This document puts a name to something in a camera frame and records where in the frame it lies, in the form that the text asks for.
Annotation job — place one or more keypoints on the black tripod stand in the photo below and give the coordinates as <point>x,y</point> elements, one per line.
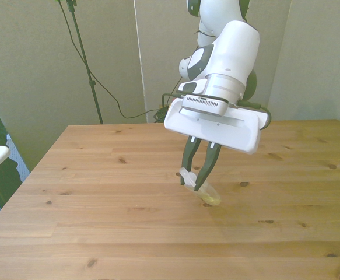
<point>83,55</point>

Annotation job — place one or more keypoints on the white partition edge strip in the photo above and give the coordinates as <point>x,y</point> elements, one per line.
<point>140,58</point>

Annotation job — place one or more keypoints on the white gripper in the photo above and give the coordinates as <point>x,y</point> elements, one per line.
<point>216,131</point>

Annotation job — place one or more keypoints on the clear sanitizer pump bottle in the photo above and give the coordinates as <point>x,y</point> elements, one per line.
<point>209,196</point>

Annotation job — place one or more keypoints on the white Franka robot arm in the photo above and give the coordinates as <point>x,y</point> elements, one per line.
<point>234,52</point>

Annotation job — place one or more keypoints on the grey vented wrist camera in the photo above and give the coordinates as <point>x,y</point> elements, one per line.
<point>201,105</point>

